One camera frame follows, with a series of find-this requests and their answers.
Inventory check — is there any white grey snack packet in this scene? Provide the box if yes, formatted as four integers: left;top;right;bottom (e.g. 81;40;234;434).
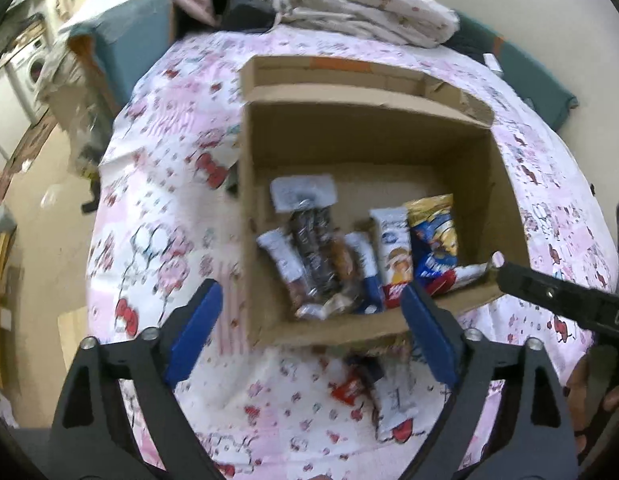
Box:
371;356;418;442

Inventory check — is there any white blue snack packet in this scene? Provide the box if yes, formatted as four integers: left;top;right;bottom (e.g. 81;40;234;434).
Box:
424;252;505;297

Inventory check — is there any blue yellow snack bag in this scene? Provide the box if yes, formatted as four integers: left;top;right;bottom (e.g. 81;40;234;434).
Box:
404;194;458;286

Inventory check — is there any small red candy packet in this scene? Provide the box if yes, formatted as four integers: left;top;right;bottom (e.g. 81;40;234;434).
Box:
330;376;366;406

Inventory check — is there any white navy snack stick packet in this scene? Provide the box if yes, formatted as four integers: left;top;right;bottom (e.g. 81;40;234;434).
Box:
344;232;385;315

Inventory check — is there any red white cake snack packet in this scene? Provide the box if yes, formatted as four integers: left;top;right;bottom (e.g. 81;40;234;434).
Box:
369;207;413;310

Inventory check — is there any chocolate white snack packet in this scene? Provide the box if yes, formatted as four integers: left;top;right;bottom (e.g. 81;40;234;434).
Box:
270;174;339;301

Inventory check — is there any yellow pink snack packet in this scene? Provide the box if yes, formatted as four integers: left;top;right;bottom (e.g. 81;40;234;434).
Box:
294;292;359;321

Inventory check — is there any brown jerky snack packet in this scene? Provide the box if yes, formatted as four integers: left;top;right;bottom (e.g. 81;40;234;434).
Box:
327;229;356;288

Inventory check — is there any person right hand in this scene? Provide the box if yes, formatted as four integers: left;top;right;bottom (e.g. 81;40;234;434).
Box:
565;344;619;467

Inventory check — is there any teal bed headboard cushion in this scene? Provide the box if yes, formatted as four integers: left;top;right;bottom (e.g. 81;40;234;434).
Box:
445;11;579;132

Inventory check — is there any brown cardboard box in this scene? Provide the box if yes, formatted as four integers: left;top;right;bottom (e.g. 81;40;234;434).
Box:
239;56;530;347

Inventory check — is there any dark grey cloth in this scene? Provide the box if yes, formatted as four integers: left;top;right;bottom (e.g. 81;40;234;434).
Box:
225;162;239;197

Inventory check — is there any white washing machine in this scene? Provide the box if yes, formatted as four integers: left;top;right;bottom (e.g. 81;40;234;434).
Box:
6;35;49;125

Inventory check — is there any teal bed side cushion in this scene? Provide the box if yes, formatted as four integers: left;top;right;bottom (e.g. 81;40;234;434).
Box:
67;0;175;114

